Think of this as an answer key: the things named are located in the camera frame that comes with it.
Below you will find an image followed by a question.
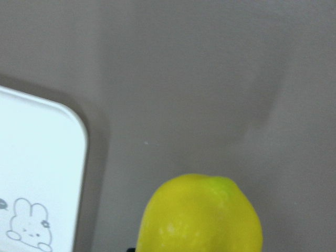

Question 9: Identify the yellow lemon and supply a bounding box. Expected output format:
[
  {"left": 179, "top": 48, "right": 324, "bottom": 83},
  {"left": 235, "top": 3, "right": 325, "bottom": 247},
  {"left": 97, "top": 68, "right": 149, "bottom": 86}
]
[{"left": 135, "top": 174, "right": 263, "bottom": 251}]

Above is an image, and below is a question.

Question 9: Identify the white rabbit tray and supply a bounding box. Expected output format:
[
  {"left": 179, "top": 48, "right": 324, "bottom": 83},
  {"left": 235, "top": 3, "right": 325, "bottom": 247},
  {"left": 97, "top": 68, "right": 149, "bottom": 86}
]
[{"left": 1, "top": 87, "right": 88, "bottom": 251}]

